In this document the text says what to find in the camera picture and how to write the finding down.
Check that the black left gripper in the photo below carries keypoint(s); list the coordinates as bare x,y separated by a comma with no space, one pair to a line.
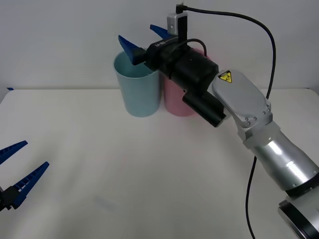
1,199

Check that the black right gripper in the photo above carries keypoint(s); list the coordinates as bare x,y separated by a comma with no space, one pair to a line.
162,56

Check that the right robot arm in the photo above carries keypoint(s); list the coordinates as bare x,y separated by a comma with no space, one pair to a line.
239,99

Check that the pale blue plastic bin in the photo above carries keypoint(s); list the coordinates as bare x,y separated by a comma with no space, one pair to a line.
139,94

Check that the pink plastic bin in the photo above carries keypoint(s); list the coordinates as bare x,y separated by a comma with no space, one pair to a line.
174,99

